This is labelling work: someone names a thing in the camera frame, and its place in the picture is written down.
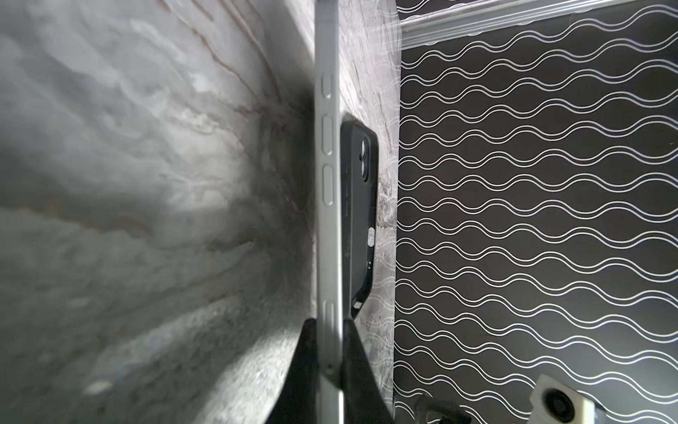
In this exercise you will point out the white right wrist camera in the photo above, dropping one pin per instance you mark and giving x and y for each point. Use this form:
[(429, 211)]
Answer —
[(555, 403)]

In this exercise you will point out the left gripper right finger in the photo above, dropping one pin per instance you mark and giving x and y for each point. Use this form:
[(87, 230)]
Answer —
[(363, 402)]

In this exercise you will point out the black phone case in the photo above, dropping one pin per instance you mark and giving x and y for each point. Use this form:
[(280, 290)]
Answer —
[(359, 189)]

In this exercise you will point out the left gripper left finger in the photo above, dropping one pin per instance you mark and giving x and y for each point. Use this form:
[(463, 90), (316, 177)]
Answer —
[(297, 400)]

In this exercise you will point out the black phone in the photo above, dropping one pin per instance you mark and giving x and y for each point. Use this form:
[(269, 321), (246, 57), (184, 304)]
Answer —
[(327, 123)]

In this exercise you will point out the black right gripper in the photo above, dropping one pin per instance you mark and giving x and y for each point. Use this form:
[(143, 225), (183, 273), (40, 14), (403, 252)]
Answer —
[(448, 411)]

